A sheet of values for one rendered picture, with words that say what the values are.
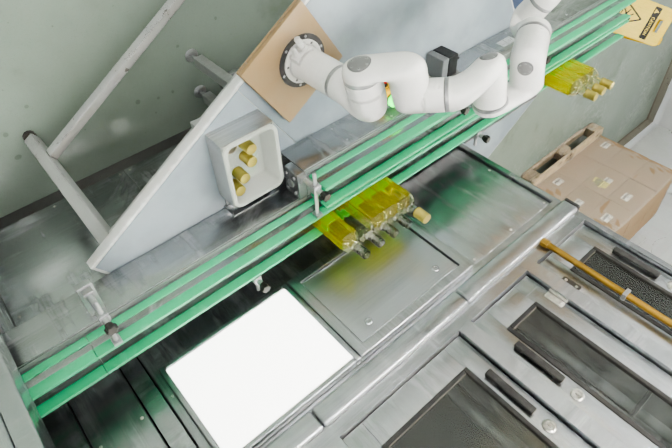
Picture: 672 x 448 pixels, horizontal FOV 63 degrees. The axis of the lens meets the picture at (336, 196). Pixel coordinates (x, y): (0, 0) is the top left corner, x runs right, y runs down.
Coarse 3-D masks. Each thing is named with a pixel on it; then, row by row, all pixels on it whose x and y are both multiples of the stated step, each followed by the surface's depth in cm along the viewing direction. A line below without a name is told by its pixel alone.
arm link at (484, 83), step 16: (480, 64) 128; (496, 64) 127; (448, 80) 130; (464, 80) 128; (480, 80) 127; (496, 80) 128; (448, 96) 129; (464, 96) 128; (480, 96) 134; (496, 96) 133
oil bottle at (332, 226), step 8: (328, 216) 167; (336, 216) 167; (312, 224) 171; (320, 224) 167; (328, 224) 165; (336, 224) 164; (344, 224) 164; (328, 232) 165; (336, 232) 162; (344, 232) 162; (352, 232) 162; (336, 240) 163; (344, 240) 160; (352, 240) 160; (344, 248) 162
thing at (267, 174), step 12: (252, 132) 147; (264, 132) 156; (276, 132) 152; (228, 144) 144; (264, 144) 159; (276, 144) 155; (228, 156) 155; (264, 156) 163; (276, 156) 158; (228, 168) 147; (252, 168) 164; (264, 168) 167; (276, 168) 162; (228, 180) 150; (252, 180) 164; (264, 180) 164; (276, 180) 164; (252, 192) 161; (264, 192) 162; (240, 204) 158
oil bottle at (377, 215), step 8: (352, 200) 171; (360, 200) 171; (368, 200) 171; (360, 208) 168; (368, 208) 168; (376, 208) 168; (368, 216) 166; (376, 216) 166; (384, 216) 166; (376, 224) 165
